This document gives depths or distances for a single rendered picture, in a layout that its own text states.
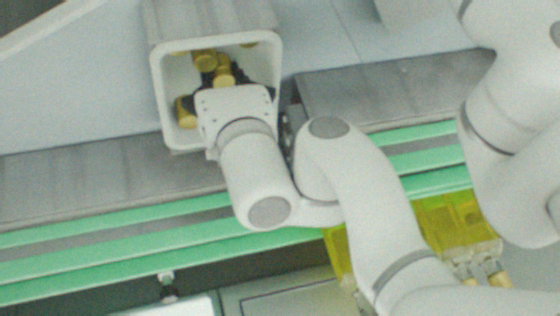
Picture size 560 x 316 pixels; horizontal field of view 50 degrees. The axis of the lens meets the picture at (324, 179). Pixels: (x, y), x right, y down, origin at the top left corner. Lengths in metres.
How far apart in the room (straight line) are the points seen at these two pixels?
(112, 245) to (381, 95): 0.49
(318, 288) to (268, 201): 0.46
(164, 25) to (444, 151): 0.47
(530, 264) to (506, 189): 0.67
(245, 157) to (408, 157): 0.34
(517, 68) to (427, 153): 0.36
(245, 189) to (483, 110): 0.27
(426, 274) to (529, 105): 0.20
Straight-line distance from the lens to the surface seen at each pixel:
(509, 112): 0.65
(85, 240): 0.98
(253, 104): 0.79
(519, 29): 0.64
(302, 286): 1.10
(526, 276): 1.27
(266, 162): 0.68
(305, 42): 0.96
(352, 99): 0.97
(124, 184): 0.99
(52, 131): 1.03
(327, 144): 0.63
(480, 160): 0.67
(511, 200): 0.62
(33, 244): 1.00
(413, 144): 0.97
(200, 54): 0.84
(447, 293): 0.50
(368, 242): 0.60
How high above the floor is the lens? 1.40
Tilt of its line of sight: 30 degrees down
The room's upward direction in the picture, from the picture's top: 161 degrees clockwise
